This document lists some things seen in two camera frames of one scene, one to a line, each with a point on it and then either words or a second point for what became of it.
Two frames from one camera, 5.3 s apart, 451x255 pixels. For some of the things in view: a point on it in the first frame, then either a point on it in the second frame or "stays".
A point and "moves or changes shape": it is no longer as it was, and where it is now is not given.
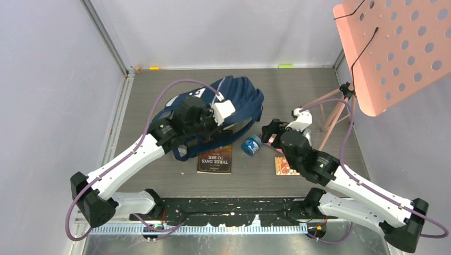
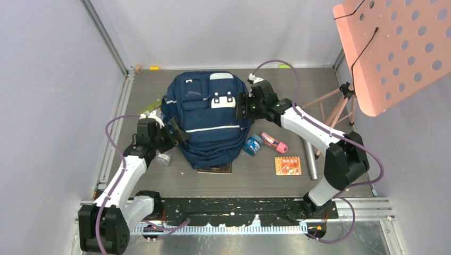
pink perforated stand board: [394, 48] stays
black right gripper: [276, 127] -> [242, 101]
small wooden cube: [138, 69] stays
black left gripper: [214, 126] -> [171, 142]
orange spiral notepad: [282, 167] stays
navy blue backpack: [247, 102] moves or changes shape
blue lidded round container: [251, 145] stays
